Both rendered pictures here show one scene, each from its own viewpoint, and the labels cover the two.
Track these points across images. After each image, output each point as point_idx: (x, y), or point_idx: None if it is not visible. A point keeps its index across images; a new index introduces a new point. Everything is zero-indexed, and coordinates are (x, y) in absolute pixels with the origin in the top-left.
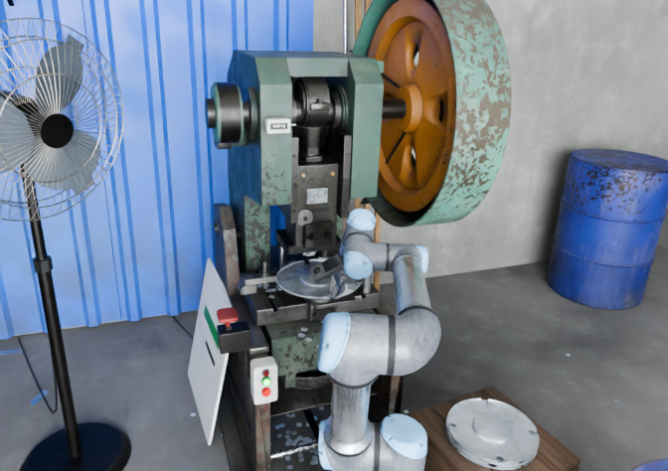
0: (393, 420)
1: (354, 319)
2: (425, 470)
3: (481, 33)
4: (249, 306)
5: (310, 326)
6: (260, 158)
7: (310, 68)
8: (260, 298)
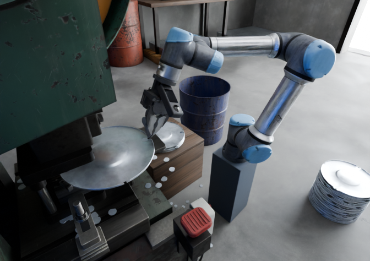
0: (240, 120)
1: (317, 39)
2: (172, 174)
3: None
4: (108, 252)
5: (141, 182)
6: (96, 14)
7: None
8: (118, 222)
